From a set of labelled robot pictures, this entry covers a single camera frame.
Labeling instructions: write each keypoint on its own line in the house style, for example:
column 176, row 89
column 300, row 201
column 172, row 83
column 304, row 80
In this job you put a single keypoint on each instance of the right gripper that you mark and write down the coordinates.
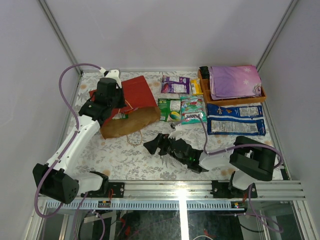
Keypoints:
column 161, row 141

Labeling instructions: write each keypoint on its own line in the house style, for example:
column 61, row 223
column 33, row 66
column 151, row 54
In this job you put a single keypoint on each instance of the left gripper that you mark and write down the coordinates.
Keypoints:
column 116, row 100

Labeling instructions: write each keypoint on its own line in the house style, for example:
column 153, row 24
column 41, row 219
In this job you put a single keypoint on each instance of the red paper bag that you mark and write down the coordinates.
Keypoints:
column 140, row 111

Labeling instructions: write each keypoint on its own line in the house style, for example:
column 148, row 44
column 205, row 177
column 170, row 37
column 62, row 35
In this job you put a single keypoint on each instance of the green yellow snack bag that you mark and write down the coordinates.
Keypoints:
column 170, row 109

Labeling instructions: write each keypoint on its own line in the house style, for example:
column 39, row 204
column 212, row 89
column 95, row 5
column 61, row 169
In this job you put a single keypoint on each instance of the green white snack packet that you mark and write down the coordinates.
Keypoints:
column 192, row 110

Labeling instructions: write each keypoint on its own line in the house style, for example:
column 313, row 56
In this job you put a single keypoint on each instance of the purple snack packet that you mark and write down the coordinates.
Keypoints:
column 175, row 84

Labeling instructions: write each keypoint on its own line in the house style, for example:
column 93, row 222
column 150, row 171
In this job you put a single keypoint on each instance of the yellow snack packet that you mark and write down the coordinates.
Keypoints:
column 195, row 86

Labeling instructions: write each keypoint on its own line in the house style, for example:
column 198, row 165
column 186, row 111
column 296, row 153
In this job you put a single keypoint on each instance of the blue chips bag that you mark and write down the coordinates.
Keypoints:
column 237, row 120

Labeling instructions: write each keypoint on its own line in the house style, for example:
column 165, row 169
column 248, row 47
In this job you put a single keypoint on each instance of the colourful snack packet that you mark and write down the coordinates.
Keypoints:
column 124, row 115

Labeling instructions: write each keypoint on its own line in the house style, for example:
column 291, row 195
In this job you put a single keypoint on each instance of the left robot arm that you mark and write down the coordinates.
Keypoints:
column 55, row 179

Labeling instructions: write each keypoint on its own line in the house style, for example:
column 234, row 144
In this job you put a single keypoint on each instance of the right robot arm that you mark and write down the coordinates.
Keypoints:
column 253, row 161

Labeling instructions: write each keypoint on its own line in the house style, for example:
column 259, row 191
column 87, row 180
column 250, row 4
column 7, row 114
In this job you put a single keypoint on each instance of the floral table mat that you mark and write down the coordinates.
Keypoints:
column 125, row 157

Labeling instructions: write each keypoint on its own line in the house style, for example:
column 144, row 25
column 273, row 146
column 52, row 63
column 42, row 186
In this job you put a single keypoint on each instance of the black items in tray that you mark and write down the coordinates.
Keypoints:
column 204, row 72

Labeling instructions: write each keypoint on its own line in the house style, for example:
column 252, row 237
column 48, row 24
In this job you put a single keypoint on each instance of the purple folded cloth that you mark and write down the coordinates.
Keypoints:
column 230, row 82

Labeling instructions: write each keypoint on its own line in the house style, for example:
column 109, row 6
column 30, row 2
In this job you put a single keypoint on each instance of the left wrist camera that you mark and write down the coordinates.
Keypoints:
column 113, row 74

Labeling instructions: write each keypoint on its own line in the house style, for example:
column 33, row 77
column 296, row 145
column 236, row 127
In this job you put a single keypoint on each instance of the aluminium rail frame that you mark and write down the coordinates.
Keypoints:
column 153, row 192

